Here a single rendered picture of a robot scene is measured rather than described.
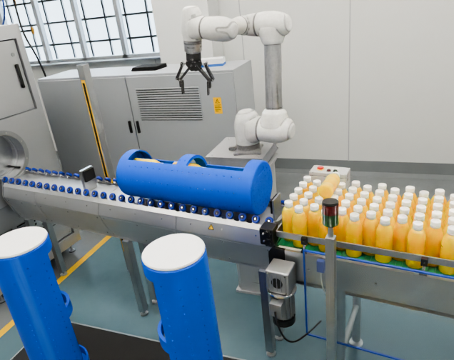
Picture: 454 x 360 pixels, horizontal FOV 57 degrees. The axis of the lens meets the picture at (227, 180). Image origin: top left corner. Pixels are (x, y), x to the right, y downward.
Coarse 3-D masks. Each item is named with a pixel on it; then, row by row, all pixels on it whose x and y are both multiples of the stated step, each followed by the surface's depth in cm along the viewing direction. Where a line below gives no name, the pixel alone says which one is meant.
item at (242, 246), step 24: (24, 192) 298; (120, 192) 271; (24, 216) 321; (48, 216) 302; (72, 216) 284; (96, 216) 269; (120, 216) 257; (144, 216) 248; (168, 216) 240; (264, 216) 222; (144, 240) 264; (216, 240) 228; (240, 240) 219; (264, 264) 225
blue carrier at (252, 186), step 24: (120, 168) 242; (144, 168) 234; (168, 168) 227; (192, 168) 221; (216, 168) 241; (240, 168) 233; (264, 168) 215; (144, 192) 239; (168, 192) 229; (192, 192) 220; (216, 192) 213; (240, 192) 206; (264, 192) 218
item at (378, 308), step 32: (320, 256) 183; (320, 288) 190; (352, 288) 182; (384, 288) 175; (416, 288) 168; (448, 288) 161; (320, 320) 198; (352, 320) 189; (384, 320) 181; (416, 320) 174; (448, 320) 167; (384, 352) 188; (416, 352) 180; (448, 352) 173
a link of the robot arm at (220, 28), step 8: (208, 16) 192; (216, 16) 190; (224, 16) 192; (240, 16) 235; (200, 24) 192; (208, 24) 189; (216, 24) 188; (224, 24) 187; (232, 24) 187; (240, 24) 231; (200, 32) 193; (208, 32) 191; (216, 32) 189; (224, 32) 188; (232, 32) 188; (240, 32) 235; (216, 40) 193; (224, 40) 191
